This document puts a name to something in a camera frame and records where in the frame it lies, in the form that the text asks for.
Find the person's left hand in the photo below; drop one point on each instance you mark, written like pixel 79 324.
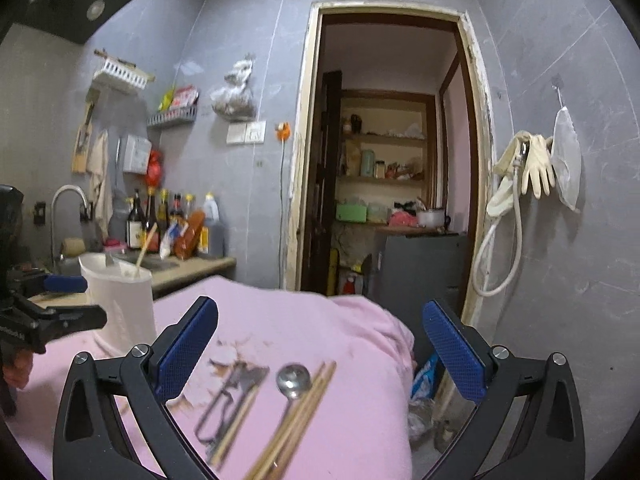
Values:
pixel 17 373

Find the wooden pantry shelf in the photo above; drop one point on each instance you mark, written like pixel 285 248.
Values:
pixel 389 153

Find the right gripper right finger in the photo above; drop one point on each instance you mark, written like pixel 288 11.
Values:
pixel 548 441

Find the chrome kitchen faucet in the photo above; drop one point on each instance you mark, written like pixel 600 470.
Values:
pixel 70 225

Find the white wall socket panel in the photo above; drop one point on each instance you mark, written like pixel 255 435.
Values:
pixel 246 133

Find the dark grey cabinet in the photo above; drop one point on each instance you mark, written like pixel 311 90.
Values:
pixel 409 271

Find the cream rubber gloves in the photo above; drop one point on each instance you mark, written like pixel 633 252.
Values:
pixel 537 173

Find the metal pot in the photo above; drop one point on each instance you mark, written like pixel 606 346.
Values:
pixel 433 219

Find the dark sauce bottle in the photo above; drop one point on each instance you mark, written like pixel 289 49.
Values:
pixel 135 222

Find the white plastic utensil holder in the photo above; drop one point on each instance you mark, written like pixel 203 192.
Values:
pixel 124 292

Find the stainless steel spoon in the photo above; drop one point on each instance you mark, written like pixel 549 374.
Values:
pixel 293 382

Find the hanging beige towel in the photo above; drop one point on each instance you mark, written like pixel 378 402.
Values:
pixel 100 193

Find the white wall box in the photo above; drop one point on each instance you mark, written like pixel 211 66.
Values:
pixel 137 153

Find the grey wall shelf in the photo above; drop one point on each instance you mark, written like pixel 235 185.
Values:
pixel 173 117

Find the orange wall hook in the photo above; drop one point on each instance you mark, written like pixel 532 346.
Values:
pixel 283 131

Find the red hanging bag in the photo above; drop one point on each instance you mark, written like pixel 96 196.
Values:
pixel 154 171

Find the hanging plastic bag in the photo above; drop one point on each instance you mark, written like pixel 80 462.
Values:
pixel 235 100

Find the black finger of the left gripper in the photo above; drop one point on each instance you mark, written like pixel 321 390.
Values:
pixel 56 323

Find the white wall basket rack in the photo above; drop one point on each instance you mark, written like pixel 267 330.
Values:
pixel 120 75

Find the wooden chopstick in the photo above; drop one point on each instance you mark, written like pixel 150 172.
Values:
pixel 148 240
pixel 219 456
pixel 282 447

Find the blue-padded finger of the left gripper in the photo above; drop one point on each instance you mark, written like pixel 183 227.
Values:
pixel 63 284

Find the wooden door frame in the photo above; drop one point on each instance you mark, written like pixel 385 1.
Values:
pixel 479 112

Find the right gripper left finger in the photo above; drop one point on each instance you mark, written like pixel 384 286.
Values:
pixel 90 439

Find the green box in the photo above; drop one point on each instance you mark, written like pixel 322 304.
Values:
pixel 355 213

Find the hanging mesh bag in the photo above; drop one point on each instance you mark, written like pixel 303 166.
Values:
pixel 566 155

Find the kitchen counter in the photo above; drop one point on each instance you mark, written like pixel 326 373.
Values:
pixel 164 282

